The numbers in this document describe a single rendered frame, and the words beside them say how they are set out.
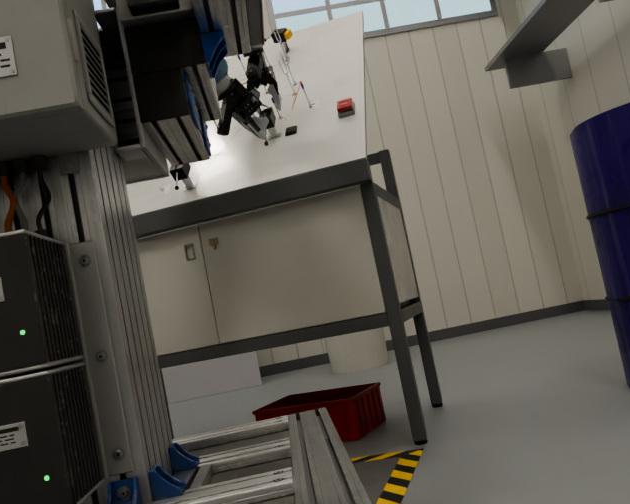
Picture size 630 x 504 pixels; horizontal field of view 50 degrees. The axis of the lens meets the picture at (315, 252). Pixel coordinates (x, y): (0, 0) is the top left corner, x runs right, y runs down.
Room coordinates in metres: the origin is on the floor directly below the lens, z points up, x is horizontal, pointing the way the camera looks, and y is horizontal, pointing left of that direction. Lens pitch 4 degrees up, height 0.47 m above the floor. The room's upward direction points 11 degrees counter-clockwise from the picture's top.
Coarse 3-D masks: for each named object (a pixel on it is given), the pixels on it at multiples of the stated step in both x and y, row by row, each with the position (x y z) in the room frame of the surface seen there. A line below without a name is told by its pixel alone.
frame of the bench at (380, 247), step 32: (384, 192) 2.24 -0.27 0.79; (384, 256) 2.04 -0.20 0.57; (384, 288) 2.04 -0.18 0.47; (352, 320) 2.07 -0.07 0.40; (384, 320) 2.05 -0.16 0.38; (416, 320) 2.58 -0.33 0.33; (192, 352) 2.21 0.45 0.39; (224, 352) 2.18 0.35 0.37; (416, 384) 2.06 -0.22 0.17; (416, 416) 2.04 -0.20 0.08
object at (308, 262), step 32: (352, 192) 2.05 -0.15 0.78; (224, 224) 2.16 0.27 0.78; (256, 224) 2.13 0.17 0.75; (288, 224) 2.11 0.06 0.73; (320, 224) 2.08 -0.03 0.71; (352, 224) 2.06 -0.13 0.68; (224, 256) 2.16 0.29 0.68; (256, 256) 2.14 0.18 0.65; (288, 256) 2.11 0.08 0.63; (320, 256) 2.09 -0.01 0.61; (352, 256) 2.06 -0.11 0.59; (224, 288) 2.17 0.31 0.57; (256, 288) 2.14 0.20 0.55; (288, 288) 2.12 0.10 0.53; (320, 288) 2.09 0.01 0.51; (352, 288) 2.07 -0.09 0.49; (224, 320) 2.18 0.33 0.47; (256, 320) 2.15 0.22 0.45; (288, 320) 2.12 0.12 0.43; (320, 320) 2.10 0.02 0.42
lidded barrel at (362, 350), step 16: (336, 336) 4.38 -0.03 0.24; (352, 336) 4.34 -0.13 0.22; (368, 336) 4.36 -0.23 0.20; (384, 336) 4.49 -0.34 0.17; (336, 352) 4.40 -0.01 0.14; (352, 352) 4.35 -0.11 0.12; (368, 352) 4.36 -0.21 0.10; (384, 352) 4.45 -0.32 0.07; (336, 368) 4.44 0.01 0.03; (352, 368) 4.36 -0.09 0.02; (368, 368) 4.36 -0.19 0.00
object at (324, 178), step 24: (336, 168) 2.02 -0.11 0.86; (360, 168) 2.00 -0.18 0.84; (240, 192) 2.10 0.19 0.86; (264, 192) 2.08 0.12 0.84; (288, 192) 2.06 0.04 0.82; (312, 192) 2.04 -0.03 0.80; (144, 216) 2.18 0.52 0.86; (168, 216) 2.16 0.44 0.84; (192, 216) 2.14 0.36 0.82; (216, 216) 2.12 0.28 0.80
